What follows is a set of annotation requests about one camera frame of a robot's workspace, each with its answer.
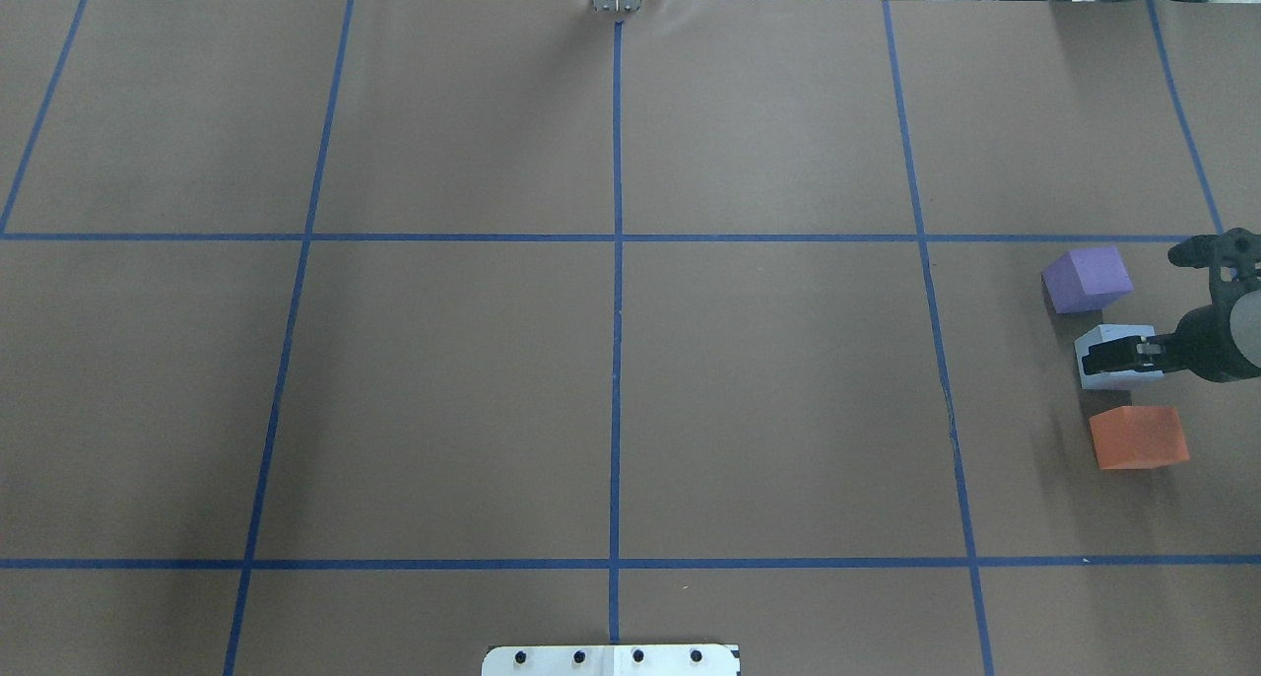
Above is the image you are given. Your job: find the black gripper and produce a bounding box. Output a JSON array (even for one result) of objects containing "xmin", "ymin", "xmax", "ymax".
[{"xmin": 1081, "ymin": 230, "xmax": 1260, "ymax": 383}]

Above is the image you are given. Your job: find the light blue foam block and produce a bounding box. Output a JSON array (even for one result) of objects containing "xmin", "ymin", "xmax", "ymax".
[{"xmin": 1074, "ymin": 324, "xmax": 1163, "ymax": 390}]

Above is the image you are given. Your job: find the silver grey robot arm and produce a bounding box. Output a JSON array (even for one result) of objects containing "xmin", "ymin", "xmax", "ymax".
[{"xmin": 1078, "ymin": 228, "xmax": 1260, "ymax": 383}]

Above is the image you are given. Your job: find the orange foam block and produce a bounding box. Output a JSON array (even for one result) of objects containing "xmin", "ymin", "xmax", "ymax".
[{"xmin": 1087, "ymin": 405, "xmax": 1190, "ymax": 470}]

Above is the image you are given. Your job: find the purple foam block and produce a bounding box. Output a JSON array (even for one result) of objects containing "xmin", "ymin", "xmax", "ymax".
[{"xmin": 1042, "ymin": 246, "xmax": 1135, "ymax": 315}]

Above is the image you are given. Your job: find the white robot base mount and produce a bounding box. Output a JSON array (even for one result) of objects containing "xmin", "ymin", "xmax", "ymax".
[{"xmin": 480, "ymin": 643, "xmax": 741, "ymax": 675}]

